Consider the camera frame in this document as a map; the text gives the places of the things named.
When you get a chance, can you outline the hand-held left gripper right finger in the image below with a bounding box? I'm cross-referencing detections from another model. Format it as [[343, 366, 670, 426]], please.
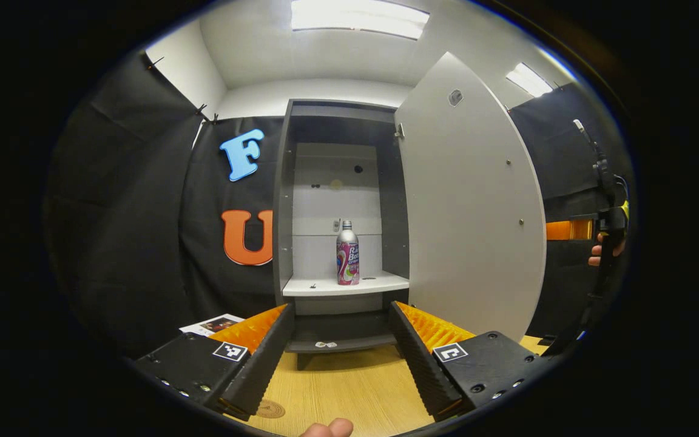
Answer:
[[389, 300, 553, 422]]

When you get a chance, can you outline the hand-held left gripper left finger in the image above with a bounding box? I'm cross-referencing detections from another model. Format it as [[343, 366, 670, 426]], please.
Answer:
[[131, 302, 294, 421]]

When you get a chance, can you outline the beige cabinet door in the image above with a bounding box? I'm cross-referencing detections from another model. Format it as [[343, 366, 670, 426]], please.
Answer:
[[394, 52, 547, 342]]

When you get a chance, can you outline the silver bottle with pink label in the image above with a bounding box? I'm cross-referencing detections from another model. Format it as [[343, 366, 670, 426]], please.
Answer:
[[336, 220, 360, 286]]

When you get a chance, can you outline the white cabinet shelf board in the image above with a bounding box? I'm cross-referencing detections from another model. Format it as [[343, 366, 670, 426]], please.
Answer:
[[283, 271, 410, 297]]

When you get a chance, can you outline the white cover book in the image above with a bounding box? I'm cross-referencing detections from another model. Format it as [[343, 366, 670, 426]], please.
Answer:
[[178, 313, 245, 337]]

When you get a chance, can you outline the small ceiling light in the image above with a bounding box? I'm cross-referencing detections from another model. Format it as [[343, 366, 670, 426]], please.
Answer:
[[505, 63, 553, 98]]

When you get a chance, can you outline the black backdrop cloth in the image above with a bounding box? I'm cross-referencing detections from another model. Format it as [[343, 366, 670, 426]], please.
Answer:
[[43, 49, 629, 359]]

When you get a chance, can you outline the long ceiling light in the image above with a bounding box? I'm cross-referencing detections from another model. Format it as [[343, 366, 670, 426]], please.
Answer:
[[291, 0, 430, 40]]

